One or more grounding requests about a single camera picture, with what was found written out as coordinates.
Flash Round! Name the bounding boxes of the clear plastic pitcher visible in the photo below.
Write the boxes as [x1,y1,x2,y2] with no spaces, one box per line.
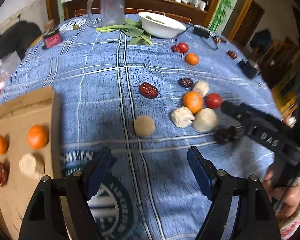
[87,0,126,27]

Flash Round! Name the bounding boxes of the small red tomato pile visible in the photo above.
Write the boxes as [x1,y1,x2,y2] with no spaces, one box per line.
[205,93,223,109]

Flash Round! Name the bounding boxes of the green leafy vegetable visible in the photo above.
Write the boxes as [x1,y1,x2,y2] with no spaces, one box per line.
[95,19,153,46]

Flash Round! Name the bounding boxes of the right hand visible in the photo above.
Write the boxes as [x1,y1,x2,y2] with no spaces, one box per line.
[262,164,300,220]

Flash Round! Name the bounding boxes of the red date far right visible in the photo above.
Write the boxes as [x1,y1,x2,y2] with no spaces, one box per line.
[227,50,237,60]

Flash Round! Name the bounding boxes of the small green olive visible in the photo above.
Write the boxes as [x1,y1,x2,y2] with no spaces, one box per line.
[73,24,79,30]

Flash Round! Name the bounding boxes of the black sofa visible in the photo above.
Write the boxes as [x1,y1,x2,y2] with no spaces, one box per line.
[0,21,42,60]

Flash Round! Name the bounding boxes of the round beige cake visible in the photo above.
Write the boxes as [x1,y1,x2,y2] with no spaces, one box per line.
[134,115,155,137]

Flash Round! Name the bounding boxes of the blue plaid tablecloth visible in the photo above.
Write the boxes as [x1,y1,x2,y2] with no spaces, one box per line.
[0,16,279,239]

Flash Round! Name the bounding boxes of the wooden sideboard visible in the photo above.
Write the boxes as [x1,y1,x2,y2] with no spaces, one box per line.
[63,0,209,27]

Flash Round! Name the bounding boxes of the white bowl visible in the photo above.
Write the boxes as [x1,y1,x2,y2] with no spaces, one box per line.
[138,12,186,39]

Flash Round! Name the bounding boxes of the black power adapter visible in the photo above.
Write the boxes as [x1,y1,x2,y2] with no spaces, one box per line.
[193,25,211,39]

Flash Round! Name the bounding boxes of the dark wrinkled date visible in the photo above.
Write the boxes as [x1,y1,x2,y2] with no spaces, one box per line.
[178,77,193,88]

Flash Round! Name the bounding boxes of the cardboard box tray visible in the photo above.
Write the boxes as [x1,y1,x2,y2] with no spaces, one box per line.
[0,87,62,239]

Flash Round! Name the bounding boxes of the small red date by tomato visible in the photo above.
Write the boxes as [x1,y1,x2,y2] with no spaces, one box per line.
[171,45,180,52]

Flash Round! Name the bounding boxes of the large red date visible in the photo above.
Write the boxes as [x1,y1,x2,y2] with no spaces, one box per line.
[139,82,159,99]

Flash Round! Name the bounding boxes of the far red tomato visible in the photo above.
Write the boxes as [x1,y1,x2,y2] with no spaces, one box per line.
[177,42,189,53]

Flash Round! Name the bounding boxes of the beige cake back pile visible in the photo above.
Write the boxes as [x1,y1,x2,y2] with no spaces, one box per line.
[192,81,210,98]

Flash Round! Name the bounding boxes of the small black box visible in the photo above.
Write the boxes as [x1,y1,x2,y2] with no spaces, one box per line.
[238,60,260,80]

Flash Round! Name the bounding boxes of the black cable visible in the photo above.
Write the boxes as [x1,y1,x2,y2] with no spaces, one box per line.
[184,23,227,51]

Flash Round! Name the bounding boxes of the dark jar pink label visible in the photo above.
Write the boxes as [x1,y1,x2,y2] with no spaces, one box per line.
[43,20,62,49]

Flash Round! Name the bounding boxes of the orange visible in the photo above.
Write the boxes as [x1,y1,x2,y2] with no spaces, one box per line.
[0,135,8,154]
[183,91,204,114]
[27,125,49,150]
[185,53,199,66]

